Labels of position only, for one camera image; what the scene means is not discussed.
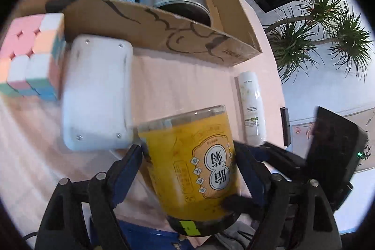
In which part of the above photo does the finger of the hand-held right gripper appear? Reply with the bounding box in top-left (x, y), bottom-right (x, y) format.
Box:
top-left (264, 142), bottom-right (308, 181)

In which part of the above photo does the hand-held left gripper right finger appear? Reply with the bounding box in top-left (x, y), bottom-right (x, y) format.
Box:
top-left (234, 142), bottom-right (342, 250)

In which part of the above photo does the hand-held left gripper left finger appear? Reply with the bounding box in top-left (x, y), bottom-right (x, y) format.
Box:
top-left (35, 145), bottom-right (143, 250)

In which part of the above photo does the yellow label clear jar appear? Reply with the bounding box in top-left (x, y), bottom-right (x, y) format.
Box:
top-left (137, 105), bottom-right (244, 238)

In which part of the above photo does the flower printed board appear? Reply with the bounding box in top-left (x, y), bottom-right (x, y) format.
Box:
top-left (289, 107), bottom-right (375, 175)

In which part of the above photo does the black remote control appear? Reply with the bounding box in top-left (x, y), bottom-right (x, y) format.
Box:
top-left (280, 106), bottom-right (292, 147)

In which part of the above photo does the grey cloth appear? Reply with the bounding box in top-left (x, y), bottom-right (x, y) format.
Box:
top-left (202, 220), bottom-right (259, 250)

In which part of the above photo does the blue cloth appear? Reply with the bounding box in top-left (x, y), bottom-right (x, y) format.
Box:
top-left (90, 220), bottom-right (189, 250)

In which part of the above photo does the white spray bottle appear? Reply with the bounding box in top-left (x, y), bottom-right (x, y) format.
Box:
top-left (236, 70), bottom-right (267, 147)

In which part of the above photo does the white plastic box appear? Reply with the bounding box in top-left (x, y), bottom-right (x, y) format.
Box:
top-left (60, 34), bottom-right (134, 151)

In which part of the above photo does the green palm plant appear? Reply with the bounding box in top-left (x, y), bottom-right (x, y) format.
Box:
top-left (262, 0), bottom-right (375, 84)

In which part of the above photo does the pastel puzzle cube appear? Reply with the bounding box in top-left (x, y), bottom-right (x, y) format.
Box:
top-left (0, 12), bottom-right (67, 102)

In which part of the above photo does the brown cardboard box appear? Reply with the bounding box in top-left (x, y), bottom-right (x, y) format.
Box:
top-left (18, 0), bottom-right (263, 67)

